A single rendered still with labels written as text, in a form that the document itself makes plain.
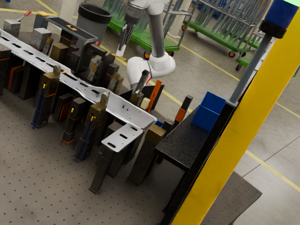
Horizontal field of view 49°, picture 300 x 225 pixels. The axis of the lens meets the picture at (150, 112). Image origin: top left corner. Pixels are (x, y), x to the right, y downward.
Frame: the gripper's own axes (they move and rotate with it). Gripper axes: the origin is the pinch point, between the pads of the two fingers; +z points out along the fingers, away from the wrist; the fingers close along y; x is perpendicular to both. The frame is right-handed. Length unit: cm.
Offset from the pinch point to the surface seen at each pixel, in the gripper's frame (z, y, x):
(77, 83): 30.7, 0.9, -19.3
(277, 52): -39, 57, 71
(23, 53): 30, 1, -61
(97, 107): 27.1, 22.2, 6.4
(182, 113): 22, -12, 45
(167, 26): 56, -430, -95
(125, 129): 31.9, 19.7, 24.2
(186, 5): 33, -664, -131
